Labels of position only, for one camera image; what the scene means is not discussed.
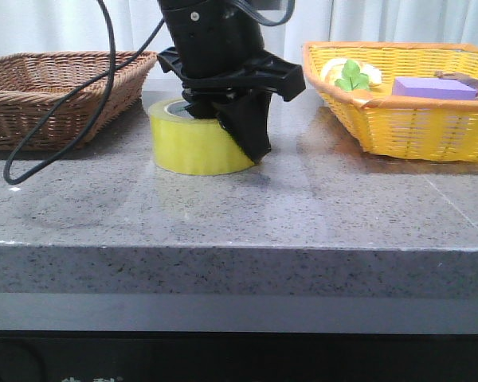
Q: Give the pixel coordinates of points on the white bread roll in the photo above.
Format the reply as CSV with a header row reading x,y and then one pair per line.
x,y
332,70

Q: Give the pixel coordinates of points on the purple rectangular block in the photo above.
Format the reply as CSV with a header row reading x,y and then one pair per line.
x,y
433,88

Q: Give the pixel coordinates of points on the yellow tape roll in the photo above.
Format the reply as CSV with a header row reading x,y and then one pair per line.
x,y
183,144

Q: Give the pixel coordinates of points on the pale grey curtain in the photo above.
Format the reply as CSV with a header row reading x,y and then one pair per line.
x,y
48,26

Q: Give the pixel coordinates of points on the brown dried root piece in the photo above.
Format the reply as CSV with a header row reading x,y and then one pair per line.
x,y
465,79

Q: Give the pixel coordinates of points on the orange toy carrot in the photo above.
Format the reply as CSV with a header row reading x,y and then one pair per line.
x,y
361,96

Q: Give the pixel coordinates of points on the green artificial leaf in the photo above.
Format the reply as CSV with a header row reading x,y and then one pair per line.
x,y
351,78

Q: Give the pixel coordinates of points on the yellow wicker basket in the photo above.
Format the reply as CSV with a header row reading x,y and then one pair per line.
x,y
402,127

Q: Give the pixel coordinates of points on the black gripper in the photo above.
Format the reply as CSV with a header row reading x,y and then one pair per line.
x,y
218,52

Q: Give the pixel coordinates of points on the brown wicker basket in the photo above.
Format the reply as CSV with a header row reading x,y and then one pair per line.
x,y
31,83

